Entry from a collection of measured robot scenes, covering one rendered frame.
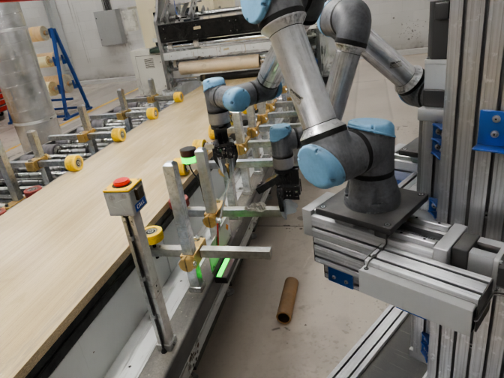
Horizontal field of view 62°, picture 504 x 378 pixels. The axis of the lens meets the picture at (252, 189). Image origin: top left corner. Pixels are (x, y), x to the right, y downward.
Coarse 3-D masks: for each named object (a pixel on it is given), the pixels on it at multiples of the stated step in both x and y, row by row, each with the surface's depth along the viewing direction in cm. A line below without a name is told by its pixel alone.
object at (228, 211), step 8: (192, 208) 166; (200, 208) 165; (224, 208) 162; (232, 208) 162; (240, 208) 161; (272, 208) 157; (192, 216) 166; (200, 216) 165; (224, 216) 163; (232, 216) 162; (240, 216) 161; (248, 216) 160; (256, 216) 159; (264, 216) 159; (272, 216) 158; (280, 216) 157
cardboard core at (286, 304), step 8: (288, 280) 243; (296, 280) 244; (288, 288) 236; (296, 288) 240; (288, 296) 230; (280, 304) 226; (288, 304) 225; (280, 312) 220; (288, 312) 220; (280, 320) 223; (288, 320) 222
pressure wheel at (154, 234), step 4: (148, 228) 146; (152, 228) 146; (156, 228) 146; (160, 228) 145; (148, 232) 143; (152, 232) 143; (156, 232) 142; (160, 232) 143; (148, 236) 141; (152, 236) 141; (156, 236) 141; (160, 236) 143; (148, 240) 141; (152, 240) 141; (156, 240) 142; (160, 240) 143; (152, 244) 142
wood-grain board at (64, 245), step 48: (192, 96) 352; (144, 144) 242; (48, 192) 192; (96, 192) 184; (0, 240) 154; (48, 240) 149; (96, 240) 144; (0, 288) 125; (48, 288) 122; (96, 288) 121; (0, 336) 105; (48, 336) 103
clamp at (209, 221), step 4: (220, 200) 167; (220, 204) 164; (220, 208) 162; (216, 212) 158; (204, 216) 159; (208, 216) 156; (212, 216) 157; (216, 216) 158; (204, 220) 157; (208, 220) 157; (212, 220) 156; (204, 224) 158; (208, 224) 158; (212, 224) 157; (216, 224) 159
